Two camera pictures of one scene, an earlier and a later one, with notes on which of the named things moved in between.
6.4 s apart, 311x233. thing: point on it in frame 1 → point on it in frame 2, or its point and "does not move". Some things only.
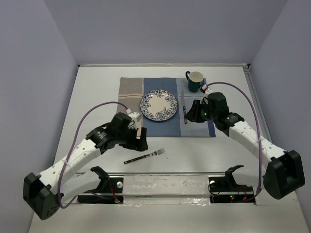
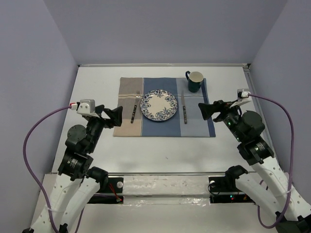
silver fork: (155, 153) → (138, 95)
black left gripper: (140, 144) → (115, 114)
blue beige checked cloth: (132, 91) does not move
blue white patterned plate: (158, 105) does not move
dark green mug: (194, 80) does not move
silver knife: (184, 107) does not move
